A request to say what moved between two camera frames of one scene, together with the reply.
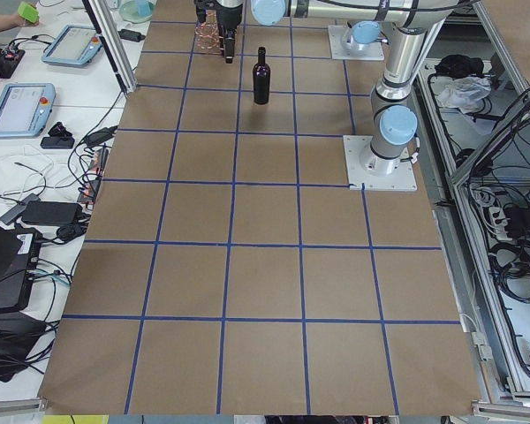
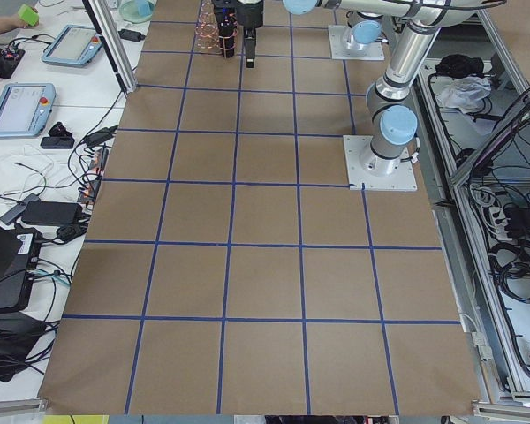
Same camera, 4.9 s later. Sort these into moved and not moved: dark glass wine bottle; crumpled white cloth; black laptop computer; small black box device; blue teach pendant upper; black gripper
Moved: dark glass wine bottle; black gripper
Not moved: crumpled white cloth; small black box device; black laptop computer; blue teach pendant upper
